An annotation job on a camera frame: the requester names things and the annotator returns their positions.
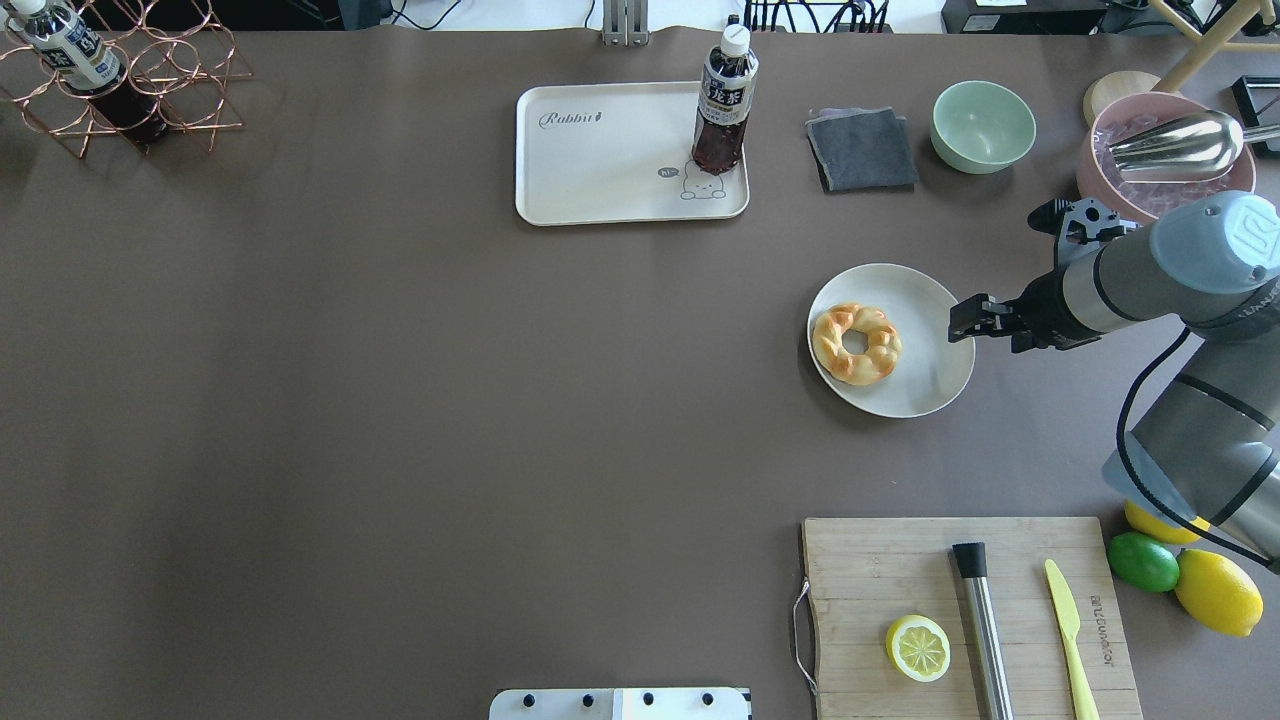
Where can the pink bowl with ice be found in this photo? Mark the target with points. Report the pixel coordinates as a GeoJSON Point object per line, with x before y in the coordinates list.
{"type": "Point", "coordinates": [1097, 176]}

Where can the white round plate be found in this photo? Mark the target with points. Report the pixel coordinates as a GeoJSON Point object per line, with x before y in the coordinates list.
{"type": "Point", "coordinates": [933, 371]}

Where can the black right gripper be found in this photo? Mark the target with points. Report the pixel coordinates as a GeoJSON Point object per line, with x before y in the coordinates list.
{"type": "Point", "coordinates": [1040, 305]}

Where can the yellow lemon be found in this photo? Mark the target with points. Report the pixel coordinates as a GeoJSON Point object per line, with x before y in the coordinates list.
{"type": "Point", "coordinates": [1218, 593]}
{"type": "Point", "coordinates": [1157, 527]}

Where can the half lemon slice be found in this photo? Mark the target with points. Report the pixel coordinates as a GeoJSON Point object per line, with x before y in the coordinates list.
{"type": "Point", "coordinates": [918, 647]}

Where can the steel ice scoop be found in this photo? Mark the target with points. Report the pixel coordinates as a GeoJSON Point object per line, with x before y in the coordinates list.
{"type": "Point", "coordinates": [1200, 147]}

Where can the tea bottle in rack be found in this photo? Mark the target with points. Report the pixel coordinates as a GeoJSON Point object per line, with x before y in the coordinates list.
{"type": "Point", "coordinates": [89, 68]}

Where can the mint green bowl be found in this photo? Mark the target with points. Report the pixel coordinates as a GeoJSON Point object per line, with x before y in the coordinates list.
{"type": "Point", "coordinates": [979, 127]}

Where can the bamboo cutting board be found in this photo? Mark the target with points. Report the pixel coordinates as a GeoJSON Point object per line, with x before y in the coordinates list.
{"type": "Point", "coordinates": [866, 572]}

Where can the copper wire bottle rack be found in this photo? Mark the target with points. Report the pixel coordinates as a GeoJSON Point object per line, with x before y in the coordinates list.
{"type": "Point", "coordinates": [176, 54]}

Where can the yellow plastic knife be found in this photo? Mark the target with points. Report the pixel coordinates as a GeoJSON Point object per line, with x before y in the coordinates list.
{"type": "Point", "coordinates": [1069, 624]}

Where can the steel muddler black tip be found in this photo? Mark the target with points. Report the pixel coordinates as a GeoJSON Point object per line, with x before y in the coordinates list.
{"type": "Point", "coordinates": [970, 558]}

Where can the grey folded cloth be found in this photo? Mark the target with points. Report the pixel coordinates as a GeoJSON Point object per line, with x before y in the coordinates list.
{"type": "Point", "coordinates": [861, 149]}

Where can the white rabbit tray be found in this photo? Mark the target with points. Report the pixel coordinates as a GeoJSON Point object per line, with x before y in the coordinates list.
{"type": "Point", "coordinates": [617, 153]}

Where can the dark tea bottle on tray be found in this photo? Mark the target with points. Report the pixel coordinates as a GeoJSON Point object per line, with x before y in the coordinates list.
{"type": "Point", "coordinates": [728, 81]}

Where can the twisted glazed donut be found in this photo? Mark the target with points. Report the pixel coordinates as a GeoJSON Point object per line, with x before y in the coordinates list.
{"type": "Point", "coordinates": [856, 343]}

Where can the wooden cup tree stand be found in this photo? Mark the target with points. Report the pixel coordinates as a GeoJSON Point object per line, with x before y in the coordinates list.
{"type": "Point", "coordinates": [1204, 45]}

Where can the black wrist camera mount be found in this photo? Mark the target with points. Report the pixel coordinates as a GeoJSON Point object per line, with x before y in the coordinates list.
{"type": "Point", "coordinates": [1077, 223]}

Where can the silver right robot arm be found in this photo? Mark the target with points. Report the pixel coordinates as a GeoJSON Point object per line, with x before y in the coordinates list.
{"type": "Point", "coordinates": [1200, 449]}

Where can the green lime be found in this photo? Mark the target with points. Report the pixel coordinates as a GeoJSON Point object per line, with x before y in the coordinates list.
{"type": "Point", "coordinates": [1141, 561]}

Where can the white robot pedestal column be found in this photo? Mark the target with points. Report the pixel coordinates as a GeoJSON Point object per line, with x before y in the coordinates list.
{"type": "Point", "coordinates": [685, 702]}

